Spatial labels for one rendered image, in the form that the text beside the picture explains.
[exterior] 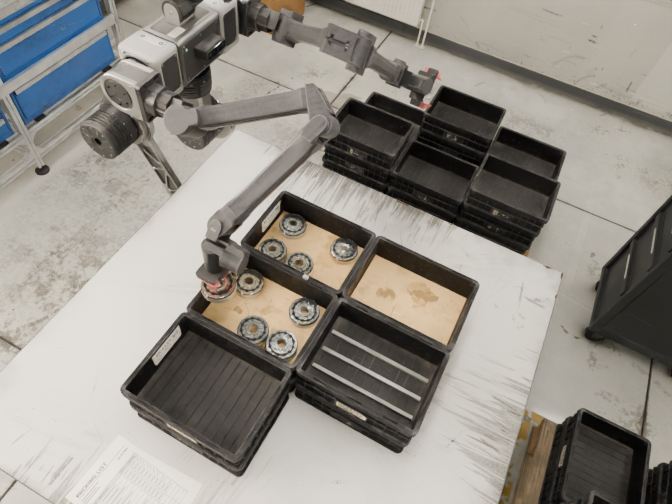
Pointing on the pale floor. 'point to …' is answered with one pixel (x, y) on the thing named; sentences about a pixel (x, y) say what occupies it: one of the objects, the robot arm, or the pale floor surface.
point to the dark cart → (638, 291)
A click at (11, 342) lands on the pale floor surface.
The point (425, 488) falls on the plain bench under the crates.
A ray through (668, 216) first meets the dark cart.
